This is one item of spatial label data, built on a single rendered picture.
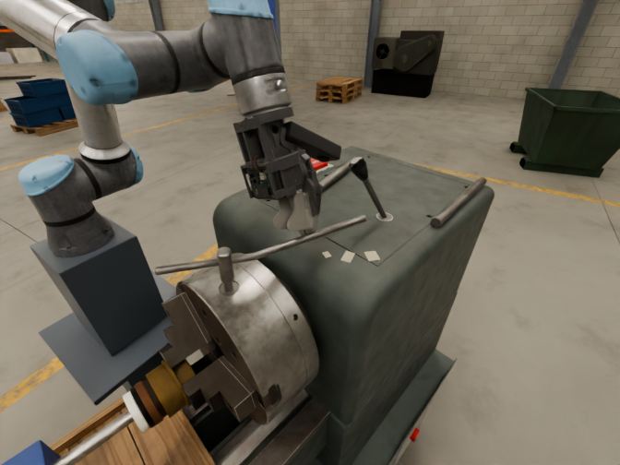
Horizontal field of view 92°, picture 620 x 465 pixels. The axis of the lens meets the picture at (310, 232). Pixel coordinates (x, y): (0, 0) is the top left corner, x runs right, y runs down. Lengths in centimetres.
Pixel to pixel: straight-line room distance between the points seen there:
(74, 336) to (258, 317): 90
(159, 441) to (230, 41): 76
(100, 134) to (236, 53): 56
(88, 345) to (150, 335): 19
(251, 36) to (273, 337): 43
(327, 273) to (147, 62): 39
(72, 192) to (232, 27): 64
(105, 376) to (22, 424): 111
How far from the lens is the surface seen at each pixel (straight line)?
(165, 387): 60
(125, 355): 117
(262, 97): 43
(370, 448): 114
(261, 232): 64
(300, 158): 46
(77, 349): 127
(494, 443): 191
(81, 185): 96
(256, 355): 51
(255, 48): 44
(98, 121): 92
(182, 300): 61
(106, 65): 44
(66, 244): 101
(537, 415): 209
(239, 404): 55
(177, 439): 82
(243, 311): 51
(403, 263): 56
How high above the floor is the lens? 160
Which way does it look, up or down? 35 degrees down
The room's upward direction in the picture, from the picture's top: straight up
